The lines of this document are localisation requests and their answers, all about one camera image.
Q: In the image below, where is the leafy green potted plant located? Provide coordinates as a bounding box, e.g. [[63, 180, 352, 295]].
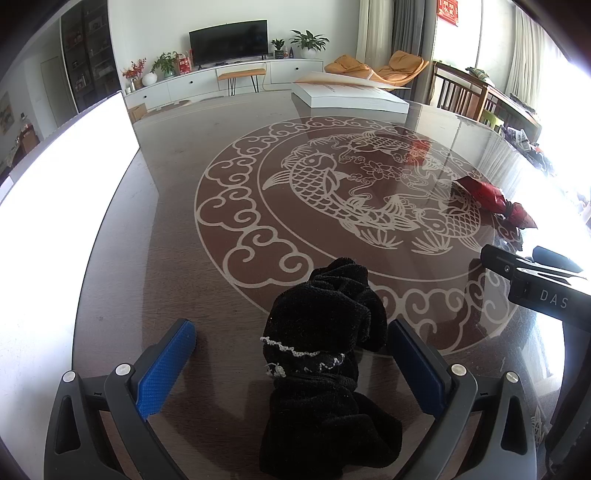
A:
[[152, 52, 181, 78]]

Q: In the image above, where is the pile of small clutter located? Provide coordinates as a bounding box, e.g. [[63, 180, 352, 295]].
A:
[[503, 124, 561, 176]]

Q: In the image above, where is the white board panel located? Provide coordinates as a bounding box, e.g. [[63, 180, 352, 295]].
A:
[[0, 91, 141, 462]]

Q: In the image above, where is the black television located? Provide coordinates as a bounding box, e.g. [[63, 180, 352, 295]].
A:
[[189, 19, 269, 69]]

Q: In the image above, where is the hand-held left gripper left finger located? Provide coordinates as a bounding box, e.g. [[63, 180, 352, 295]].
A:
[[44, 318, 197, 480]]

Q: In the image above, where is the red flower plant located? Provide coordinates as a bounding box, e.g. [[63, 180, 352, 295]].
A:
[[121, 58, 147, 89]]

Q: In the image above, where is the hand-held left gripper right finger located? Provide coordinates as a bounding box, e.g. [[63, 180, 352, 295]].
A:
[[388, 318, 539, 480]]

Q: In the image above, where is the grey curtain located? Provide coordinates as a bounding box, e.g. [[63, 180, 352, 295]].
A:
[[392, 0, 423, 61]]

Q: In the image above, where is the large green potted plant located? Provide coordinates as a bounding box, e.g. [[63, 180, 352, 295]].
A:
[[291, 30, 330, 59]]

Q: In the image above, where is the white sheer curtain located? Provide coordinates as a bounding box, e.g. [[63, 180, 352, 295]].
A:
[[505, 7, 546, 104]]

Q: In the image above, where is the black velvet beaded scrunchie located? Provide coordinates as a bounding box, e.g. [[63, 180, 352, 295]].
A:
[[259, 257, 403, 476]]

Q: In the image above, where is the wooden slatted chair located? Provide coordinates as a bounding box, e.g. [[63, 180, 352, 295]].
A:
[[431, 61, 490, 120]]

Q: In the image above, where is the dark display cabinet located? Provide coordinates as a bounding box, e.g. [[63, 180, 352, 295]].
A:
[[60, 0, 122, 114]]

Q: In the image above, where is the white television cabinet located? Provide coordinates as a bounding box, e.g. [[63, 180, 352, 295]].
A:
[[124, 58, 326, 112]]

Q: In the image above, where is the white flat cardboard box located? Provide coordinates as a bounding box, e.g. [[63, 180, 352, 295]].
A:
[[291, 71, 411, 114]]

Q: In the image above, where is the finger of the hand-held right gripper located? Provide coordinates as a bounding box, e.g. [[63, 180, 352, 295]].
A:
[[480, 244, 575, 283], [531, 246, 585, 274]]

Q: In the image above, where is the orange lounge chair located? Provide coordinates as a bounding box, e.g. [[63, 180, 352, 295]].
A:
[[324, 51, 430, 88]]

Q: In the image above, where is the wooden side table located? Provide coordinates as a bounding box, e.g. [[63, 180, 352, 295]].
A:
[[480, 84, 543, 141]]

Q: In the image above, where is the red gift bag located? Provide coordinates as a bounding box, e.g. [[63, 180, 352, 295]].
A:
[[455, 175, 539, 230]]

